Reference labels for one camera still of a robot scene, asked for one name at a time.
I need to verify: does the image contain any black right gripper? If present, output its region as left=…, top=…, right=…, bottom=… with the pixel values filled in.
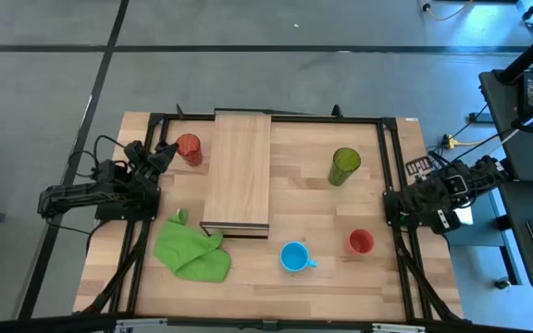
left=405, top=156, right=470, bottom=205

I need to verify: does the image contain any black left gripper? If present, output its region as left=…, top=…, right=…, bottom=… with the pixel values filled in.
left=123, top=140, right=180, bottom=180

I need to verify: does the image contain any tall red translucent cup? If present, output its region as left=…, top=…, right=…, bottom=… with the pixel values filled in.
left=175, top=133, right=204, bottom=167

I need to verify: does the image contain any tall green translucent cup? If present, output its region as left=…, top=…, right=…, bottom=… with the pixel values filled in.
left=327, top=146, right=363, bottom=187

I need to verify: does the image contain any small red plastic cup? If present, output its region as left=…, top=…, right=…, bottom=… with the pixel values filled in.
left=345, top=228, right=376, bottom=256

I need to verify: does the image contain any blue plastic mug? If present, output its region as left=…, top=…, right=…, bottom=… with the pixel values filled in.
left=279, top=240, right=318, bottom=273

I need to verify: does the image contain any wooden shelf board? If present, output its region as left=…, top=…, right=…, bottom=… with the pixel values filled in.
left=199, top=110, right=273, bottom=240

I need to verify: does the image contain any white box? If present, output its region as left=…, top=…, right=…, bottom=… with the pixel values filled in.
left=453, top=205, right=475, bottom=227

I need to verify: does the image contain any green cloth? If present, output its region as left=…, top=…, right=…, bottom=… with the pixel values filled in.
left=153, top=207, right=233, bottom=283

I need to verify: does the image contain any grey desk top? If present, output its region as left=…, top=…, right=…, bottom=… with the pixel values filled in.
left=497, top=179, right=533, bottom=291
left=477, top=68, right=533, bottom=182

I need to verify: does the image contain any black diagonal pole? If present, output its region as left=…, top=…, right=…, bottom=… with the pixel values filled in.
left=497, top=18, right=533, bottom=85

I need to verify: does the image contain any black crossbar with silver brackets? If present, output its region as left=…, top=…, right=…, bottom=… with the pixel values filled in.
left=0, top=312, right=533, bottom=333

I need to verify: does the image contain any black aluminium table frame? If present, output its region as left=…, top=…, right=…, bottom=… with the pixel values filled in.
left=72, top=104, right=465, bottom=325

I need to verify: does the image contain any yellow cable with black plug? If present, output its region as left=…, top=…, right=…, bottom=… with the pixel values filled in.
left=416, top=0, right=476, bottom=22

